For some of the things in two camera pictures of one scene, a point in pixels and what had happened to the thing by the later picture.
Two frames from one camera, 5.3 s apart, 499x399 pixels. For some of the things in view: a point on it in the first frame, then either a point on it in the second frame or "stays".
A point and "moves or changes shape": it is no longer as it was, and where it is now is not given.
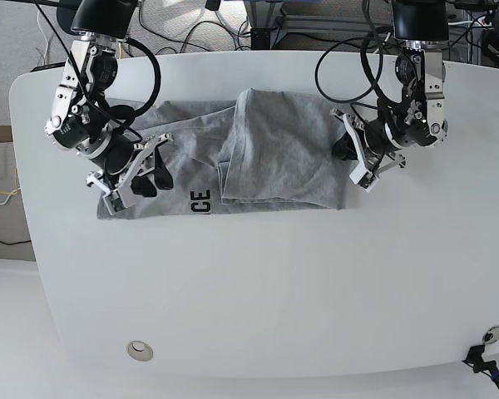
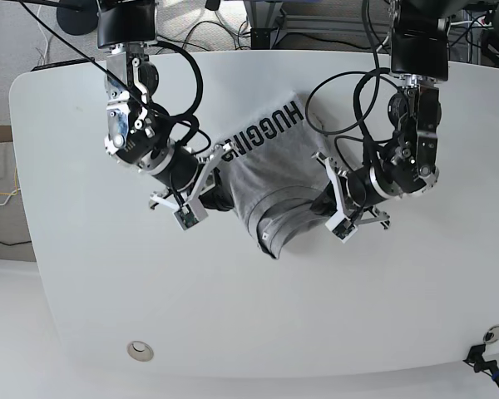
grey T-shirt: x=269 y=148 moves or changes shape
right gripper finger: x=163 y=178 → x=218 y=196
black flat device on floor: x=49 y=66 stays
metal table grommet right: x=493 y=334 stays
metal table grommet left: x=139 y=351 stays
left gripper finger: x=345 y=148 → x=325 y=203
